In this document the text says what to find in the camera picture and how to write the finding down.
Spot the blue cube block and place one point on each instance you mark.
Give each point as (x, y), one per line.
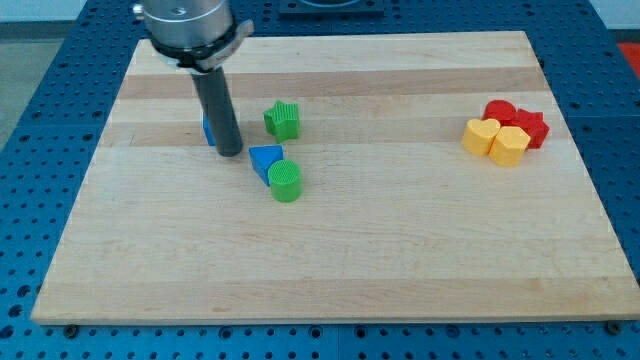
(207, 131)

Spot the green star block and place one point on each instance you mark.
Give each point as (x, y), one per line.
(282, 121)

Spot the yellow heart block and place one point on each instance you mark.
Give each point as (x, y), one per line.
(479, 135)

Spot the yellow pentagon block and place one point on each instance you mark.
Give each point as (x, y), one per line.
(509, 146)

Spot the blue triangle block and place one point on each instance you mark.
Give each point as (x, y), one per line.
(263, 157)

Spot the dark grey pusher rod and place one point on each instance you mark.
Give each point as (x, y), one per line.
(217, 105)

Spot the green cylinder block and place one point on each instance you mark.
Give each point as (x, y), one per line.
(285, 180)

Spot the wooden board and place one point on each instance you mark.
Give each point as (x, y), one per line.
(397, 222)

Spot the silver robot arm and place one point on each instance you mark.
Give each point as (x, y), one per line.
(195, 35)

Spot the red cylinder block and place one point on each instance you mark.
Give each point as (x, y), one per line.
(501, 110)

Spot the red star block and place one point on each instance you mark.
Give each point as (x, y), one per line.
(533, 123)

